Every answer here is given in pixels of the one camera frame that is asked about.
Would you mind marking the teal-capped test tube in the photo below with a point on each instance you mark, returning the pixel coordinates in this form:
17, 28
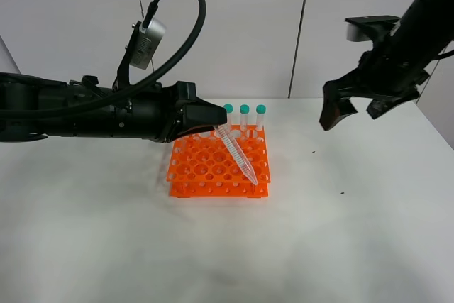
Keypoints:
237, 153

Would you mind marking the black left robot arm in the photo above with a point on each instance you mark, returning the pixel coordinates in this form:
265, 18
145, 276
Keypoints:
55, 108

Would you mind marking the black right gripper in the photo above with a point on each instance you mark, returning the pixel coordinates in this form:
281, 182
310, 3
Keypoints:
388, 73

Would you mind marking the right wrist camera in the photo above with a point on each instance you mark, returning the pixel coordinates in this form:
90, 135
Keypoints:
369, 28

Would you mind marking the orange test tube rack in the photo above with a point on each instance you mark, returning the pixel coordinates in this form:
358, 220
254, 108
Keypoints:
201, 166

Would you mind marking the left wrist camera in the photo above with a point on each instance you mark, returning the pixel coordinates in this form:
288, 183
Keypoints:
142, 45

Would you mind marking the row tube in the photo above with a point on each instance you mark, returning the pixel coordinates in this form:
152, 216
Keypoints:
244, 111
260, 114
229, 111

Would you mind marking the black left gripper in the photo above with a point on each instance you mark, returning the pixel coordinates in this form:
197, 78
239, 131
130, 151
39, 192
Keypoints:
164, 114

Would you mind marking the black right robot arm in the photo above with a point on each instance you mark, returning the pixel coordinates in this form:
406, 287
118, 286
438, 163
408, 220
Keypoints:
441, 14

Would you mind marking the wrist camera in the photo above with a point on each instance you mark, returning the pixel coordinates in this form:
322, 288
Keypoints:
369, 28
142, 45

